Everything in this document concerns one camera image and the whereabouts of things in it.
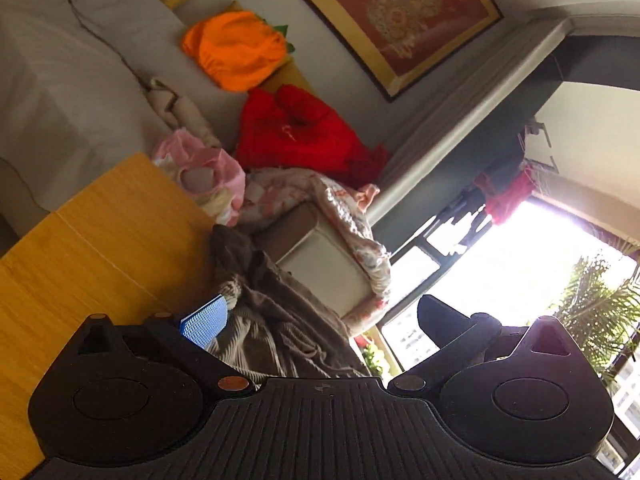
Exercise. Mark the peach knit garment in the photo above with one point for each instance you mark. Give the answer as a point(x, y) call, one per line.
point(369, 196)

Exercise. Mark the pink floral blanket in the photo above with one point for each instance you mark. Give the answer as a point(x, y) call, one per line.
point(340, 210)

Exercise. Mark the grey fabric sofa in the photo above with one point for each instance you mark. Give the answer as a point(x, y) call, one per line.
point(75, 100)

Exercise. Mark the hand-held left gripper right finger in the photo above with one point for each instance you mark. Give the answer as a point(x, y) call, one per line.
point(442, 322)

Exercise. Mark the beige crumpled cloth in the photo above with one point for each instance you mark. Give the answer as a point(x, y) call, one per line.
point(180, 110)

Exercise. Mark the black window frame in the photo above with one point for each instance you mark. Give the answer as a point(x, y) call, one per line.
point(430, 260)

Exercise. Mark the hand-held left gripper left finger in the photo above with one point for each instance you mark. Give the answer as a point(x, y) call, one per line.
point(205, 321)

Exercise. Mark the palm plant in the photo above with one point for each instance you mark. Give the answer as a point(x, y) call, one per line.
point(600, 310)

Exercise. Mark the pink and yellow baby garment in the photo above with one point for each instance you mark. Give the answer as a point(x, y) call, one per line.
point(210, 180)

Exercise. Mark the orange pumpkin cushion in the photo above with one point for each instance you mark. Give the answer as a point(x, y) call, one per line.
point(235, 50)

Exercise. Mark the hanging red clothes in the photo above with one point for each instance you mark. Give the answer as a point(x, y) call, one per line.
point(507, 197)

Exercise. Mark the framed red wall picture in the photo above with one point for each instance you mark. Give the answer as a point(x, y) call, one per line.
point(405, 20)

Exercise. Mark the dark curtain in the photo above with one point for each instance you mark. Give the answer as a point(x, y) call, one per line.
point(500, 125)

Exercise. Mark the red padded garment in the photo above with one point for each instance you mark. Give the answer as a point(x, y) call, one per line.
point(300, 135)

